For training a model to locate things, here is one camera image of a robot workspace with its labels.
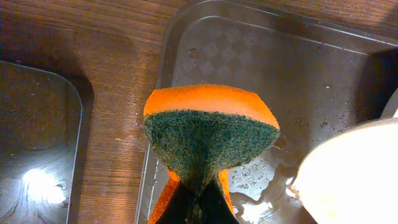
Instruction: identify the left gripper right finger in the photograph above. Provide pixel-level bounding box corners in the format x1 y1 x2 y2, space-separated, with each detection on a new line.
200 180 239 224

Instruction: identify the white plate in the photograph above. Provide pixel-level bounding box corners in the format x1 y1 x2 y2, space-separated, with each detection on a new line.
290 86 398 224

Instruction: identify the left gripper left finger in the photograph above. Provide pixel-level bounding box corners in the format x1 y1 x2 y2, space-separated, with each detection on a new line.
156 182 195 224

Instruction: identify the orange green scrub sponge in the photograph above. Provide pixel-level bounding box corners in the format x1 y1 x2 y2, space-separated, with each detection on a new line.
144 84 280 223

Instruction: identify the brown serving tray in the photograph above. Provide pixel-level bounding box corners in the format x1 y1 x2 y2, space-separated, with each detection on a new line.
134 0 398 224

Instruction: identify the small black tray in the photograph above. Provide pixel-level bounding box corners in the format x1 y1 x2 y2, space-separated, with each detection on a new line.
1 62 82 223

